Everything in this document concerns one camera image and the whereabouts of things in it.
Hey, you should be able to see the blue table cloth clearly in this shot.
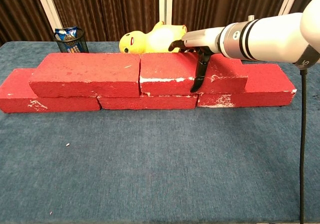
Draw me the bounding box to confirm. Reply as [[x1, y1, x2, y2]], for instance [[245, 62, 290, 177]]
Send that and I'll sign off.
[[0, 40, 320, 224]]

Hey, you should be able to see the red foam brick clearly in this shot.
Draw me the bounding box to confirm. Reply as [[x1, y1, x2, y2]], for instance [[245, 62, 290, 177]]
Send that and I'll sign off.
[[28, 52, 142, 99], [0, 68, 103, 114], [97, 92, 200, 111], [196, 63, 298, 109], [138, 52, 249, 97]]

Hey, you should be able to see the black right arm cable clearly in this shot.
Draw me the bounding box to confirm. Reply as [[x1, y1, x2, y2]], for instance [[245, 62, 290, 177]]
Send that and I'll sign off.
[[298, 68, 309, 224]]

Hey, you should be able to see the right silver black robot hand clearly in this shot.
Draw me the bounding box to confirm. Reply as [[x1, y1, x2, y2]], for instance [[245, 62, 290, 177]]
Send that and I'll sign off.
[[167, 26, 226, 94]]

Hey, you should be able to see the blue snack packet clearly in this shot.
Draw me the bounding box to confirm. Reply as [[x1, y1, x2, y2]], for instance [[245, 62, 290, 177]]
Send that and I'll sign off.
[[54, 26, 87, 54]]

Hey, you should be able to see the yellow plush toy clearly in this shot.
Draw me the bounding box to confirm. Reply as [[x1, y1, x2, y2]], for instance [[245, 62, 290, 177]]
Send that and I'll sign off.
[[118, 21, 189, 55]]

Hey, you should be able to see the black mesh pen holder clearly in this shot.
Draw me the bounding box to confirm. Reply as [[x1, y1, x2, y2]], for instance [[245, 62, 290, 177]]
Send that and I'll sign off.
[[52, 27, 90, 54]]

